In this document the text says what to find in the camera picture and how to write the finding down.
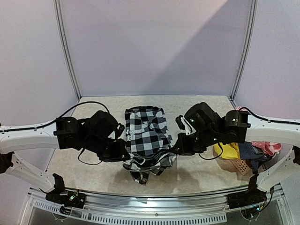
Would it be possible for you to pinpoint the aluminium front rail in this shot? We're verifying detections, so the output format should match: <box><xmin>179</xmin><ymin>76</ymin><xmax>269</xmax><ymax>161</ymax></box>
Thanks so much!
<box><xmin>21</xmin><ymin>185</ymin><xmax>291</xmax><ymax>225</ymax></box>

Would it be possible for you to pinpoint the navy blue garment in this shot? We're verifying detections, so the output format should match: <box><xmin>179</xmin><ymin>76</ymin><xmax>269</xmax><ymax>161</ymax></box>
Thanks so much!
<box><xmin>238</xmin><ymin>142</ymin><xmax>270</xmax><ymax>174</ymax></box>

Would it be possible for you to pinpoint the left corner wall post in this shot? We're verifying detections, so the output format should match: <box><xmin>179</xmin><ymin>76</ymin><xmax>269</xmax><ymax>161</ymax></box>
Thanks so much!
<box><xmin>53</xmin><ymin>0</ymin><xmax>82</xmax><ymax>100</ymax></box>

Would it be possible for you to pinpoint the yellow garment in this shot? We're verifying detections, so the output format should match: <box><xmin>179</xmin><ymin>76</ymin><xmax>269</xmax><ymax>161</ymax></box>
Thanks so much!
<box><xmin>213</xmin><ymin>142</ymin><xmax>240</xmax><ymax>159</ymax></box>

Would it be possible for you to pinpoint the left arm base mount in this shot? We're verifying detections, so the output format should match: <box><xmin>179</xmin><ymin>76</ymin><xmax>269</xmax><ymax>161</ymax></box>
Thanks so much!
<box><xmin>45</xmin><ymin>173</ymin><xmax>87</xmax><ymax>209</ymax></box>

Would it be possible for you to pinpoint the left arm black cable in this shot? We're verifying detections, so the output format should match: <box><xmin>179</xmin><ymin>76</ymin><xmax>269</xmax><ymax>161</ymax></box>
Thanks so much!
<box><xmin>0</xmin><ymin>101</ymin><xmax>111</xmax><ymax>166</ymax></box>

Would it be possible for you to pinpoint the right corner wall post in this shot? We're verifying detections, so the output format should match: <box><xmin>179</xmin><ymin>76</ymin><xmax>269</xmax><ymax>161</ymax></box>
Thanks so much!
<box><xmin>228</xmin><ymin>0</ymin><xmax>257</xmax><ymax>103</ymax></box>

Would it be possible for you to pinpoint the black white checkered shirt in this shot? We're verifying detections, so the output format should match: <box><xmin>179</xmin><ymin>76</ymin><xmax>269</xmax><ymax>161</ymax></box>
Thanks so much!
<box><xmin>123</xmin><ymin>106</ymin><xmax>177</xmax><ymax>186</ymax></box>

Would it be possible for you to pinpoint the pink laundry basket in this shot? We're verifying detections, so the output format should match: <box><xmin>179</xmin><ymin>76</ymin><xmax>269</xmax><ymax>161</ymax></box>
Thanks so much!
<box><xmin>229</xmin><ymin>159</ymin><xmax>250</xmax><ymax>175</ymax></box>

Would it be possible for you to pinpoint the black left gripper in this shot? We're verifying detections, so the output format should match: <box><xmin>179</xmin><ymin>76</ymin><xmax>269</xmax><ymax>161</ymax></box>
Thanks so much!
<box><xmin>83</xmin><ymin>135</ymin><xmax>130</xmax><ymax>162</ymax></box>

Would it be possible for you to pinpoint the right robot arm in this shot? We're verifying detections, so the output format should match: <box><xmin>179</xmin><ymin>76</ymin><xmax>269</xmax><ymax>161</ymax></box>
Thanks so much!
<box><xmin>173</xmin><ymin>102</ymin><xmax>300</xmax><ymax>204</ymax></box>

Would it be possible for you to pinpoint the corner wall post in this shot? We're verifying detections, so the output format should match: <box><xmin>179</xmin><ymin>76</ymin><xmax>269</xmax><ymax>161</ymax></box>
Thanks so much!
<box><xmin>53</xmin><ymin>0</ymin><xmax>82</xmax><ymax>100</ymax></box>
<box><xmin>228</xmin><ymin>0</ymin><xmax>257</xmax><ymax>103</ymax></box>

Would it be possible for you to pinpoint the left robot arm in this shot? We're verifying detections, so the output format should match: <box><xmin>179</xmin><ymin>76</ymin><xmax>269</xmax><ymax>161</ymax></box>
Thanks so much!
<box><xmin>0</xmin><ymin>111</ymin><xmax>130</xmax><ymax>203</ymax></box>

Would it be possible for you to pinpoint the pink garment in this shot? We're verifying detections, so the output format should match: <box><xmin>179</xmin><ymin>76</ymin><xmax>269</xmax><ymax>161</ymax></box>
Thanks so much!
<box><xmin>235</xmin><ymin>105</ymin><xmax>283</xmax><ymax>157</ymax></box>

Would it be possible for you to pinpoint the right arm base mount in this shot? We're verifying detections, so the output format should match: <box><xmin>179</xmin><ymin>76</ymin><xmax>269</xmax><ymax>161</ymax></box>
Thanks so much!
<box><xmin>226</xmin><ymin>174</ymin><xmax>267</xmax><ymax>209</ymax></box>

